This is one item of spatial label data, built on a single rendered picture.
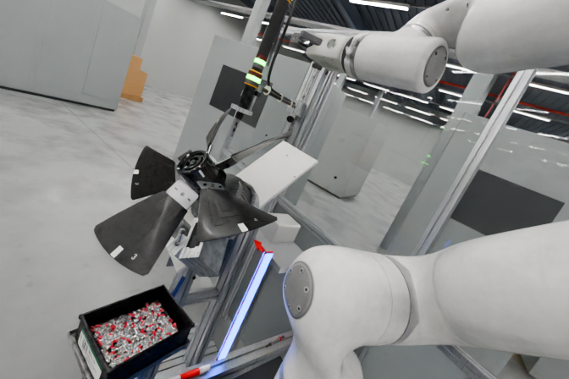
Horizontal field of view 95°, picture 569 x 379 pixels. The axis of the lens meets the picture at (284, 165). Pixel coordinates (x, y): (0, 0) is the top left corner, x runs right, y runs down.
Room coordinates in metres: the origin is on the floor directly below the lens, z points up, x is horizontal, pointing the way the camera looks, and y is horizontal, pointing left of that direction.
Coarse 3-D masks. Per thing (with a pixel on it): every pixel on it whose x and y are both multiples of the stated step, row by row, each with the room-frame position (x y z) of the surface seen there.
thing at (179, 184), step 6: (180, 180) 0.84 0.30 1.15; (174, 186) 0.82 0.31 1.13; (180, 186) 0.83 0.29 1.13; (186, 186) 0.84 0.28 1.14; (168, 192) 0.80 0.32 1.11; (174, 192) 0.81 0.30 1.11; (180, 192) 0.82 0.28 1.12; (186, 192) 0.83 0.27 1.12; (192, 192) 0.84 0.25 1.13; (174, 198) 0.80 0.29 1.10; (180, 198) 0.81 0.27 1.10; (186, 198) 0.82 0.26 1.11; (192, 198) 0.83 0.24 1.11; (180, 204) 0.80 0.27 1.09; (186, 204) 0.81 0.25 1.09
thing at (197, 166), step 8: (192, 152) 0.89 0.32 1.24; (200, 152) 0.88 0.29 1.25; (184, 160) 0.87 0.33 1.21; (200, 160) 0.84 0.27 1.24; (208, 160) 0.84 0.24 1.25; (176, 168) 0.84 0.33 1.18; (184, 168) 0.84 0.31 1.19; (192, 168) 0.82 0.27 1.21; (200, 168) 0.81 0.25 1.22; (208, 168) 0.83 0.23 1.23; (216, 168) 0.88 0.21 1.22; (184, 176) 0.81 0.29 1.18; (192, 176) 0.80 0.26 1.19; (200, 176) 0.82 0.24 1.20; (208, 176) 0.84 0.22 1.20; (216, 176) 0.87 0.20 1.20; (224, 176) 0.91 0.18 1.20; (192, 184) 0.83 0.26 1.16; (224, 184) 0.88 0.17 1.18
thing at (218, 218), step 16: (208, 192) 0.74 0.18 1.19; (224, 192) 0.79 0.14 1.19; (208, 208) 0.67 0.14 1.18; (224, 208) 0.68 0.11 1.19; (240, 208) 0.72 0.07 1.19; (256, 208) 0.74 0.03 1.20; (208, 224) 0.61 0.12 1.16; (224, 224) 0.62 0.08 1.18; (256, 224) 0.65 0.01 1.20; (208, 240) 0.57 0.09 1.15
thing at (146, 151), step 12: (144, 156) 1.01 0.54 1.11; (156, 156) 0.97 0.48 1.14; (144, 168) 0.98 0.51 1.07; (156, 168) 0.95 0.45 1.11; (168, 168) 0.93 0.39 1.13; (132, 180) 0.98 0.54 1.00; (144, 180) 0.96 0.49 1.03; (156, 180) 0.94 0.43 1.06; (168, 180) 0.92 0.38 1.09; (132, 192) 0.96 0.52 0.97; (144, 192) 0.95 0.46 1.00; (156, 192) 0.93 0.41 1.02
